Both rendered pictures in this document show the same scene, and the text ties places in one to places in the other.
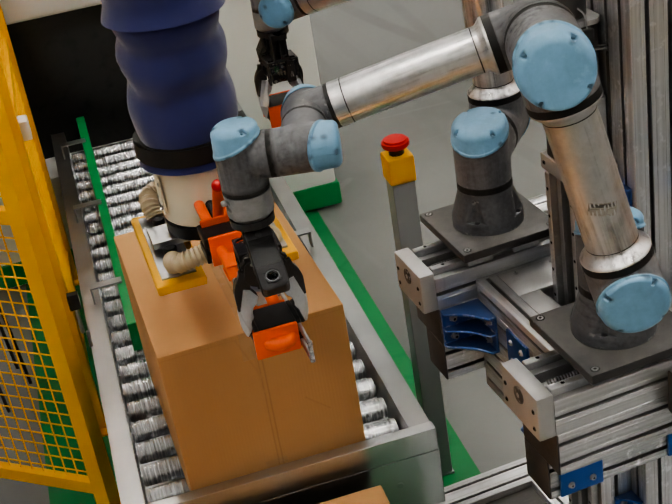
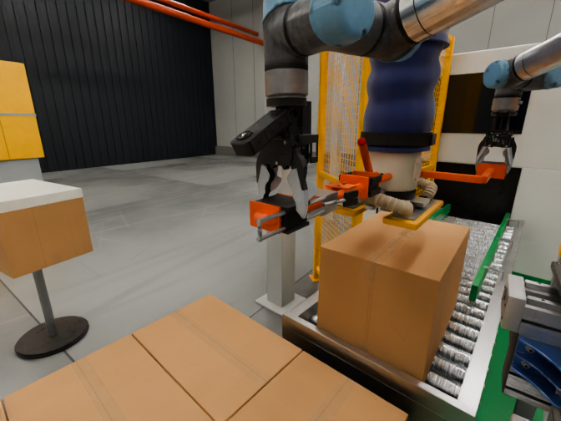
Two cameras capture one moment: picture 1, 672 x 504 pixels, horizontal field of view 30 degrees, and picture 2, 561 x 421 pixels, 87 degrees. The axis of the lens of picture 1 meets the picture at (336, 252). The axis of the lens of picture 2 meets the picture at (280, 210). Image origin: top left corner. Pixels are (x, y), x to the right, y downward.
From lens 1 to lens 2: 1.70 m
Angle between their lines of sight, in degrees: 49
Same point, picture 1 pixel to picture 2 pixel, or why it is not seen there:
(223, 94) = (415, 105)
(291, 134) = not seen: outside the picture
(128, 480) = (307, 303)
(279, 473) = (356, 352)
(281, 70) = (496, 139)
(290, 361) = (389, 296)
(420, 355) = not seen: hidden behind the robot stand
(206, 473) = (325, 323)
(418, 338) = not seen: hidden behind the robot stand
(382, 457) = (423, 399)
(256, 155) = (279, 17)
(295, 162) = (300, 21)
